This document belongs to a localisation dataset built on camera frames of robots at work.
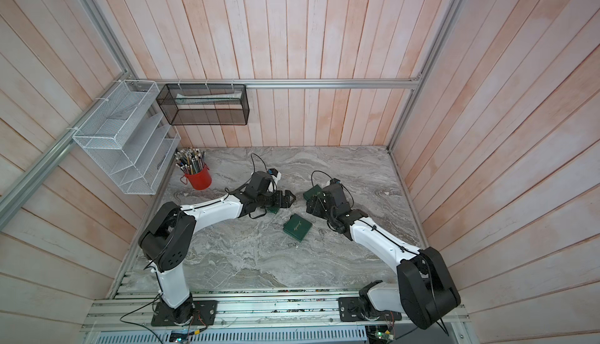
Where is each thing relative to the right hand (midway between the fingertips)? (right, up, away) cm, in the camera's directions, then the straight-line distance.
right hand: (314, 202), depth 89 cm
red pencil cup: (-50, +8, +13) cm, 52 cm away
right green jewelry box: (+1, +3, +12) cm, 12 cm away
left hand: (-11, 0, +4) cm, 12 cm away
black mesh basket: (-49, +43, +16) cm, 67 cm away
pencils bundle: (-50, +17, +4) cm, 53 cm away
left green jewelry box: (-15, -2, -5) cm, 16 cm away
